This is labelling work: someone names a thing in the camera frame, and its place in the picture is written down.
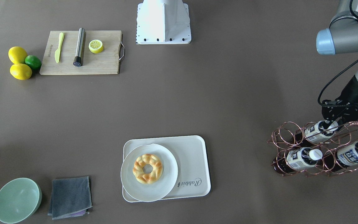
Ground tea bottle front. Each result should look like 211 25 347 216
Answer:
323 142 358 172

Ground wooden cutting board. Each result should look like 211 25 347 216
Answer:
40 30 122 75

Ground grey folded cloth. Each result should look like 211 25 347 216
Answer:
48 176 92 220

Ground yellow plastic knife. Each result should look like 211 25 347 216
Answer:
54 32 65 63

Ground half lemon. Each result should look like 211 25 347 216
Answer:
88 39 104 54

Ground yellow lemon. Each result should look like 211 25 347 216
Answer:
8 46 28 64
10 63 33 80

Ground copper wire bottle rack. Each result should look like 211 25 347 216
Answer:
268 121 358 177

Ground tea bottle back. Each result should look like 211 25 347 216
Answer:
273 147 323 175

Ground white serving tray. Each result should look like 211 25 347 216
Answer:
121 136 211 202

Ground yellow donut pastry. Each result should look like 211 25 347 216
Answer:
132 154 163 184

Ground metal muddler tool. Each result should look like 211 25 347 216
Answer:
73 27 86 67

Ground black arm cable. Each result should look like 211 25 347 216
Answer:
318 40 358 108

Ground green lime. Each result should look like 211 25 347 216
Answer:
25 55 42 70

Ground white plate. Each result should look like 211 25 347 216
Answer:
121 144 178 202

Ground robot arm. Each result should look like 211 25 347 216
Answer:
316 0 358 106

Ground green bowl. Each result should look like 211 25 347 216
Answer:
0 178 42 224

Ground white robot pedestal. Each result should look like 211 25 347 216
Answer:
135 0 192 44

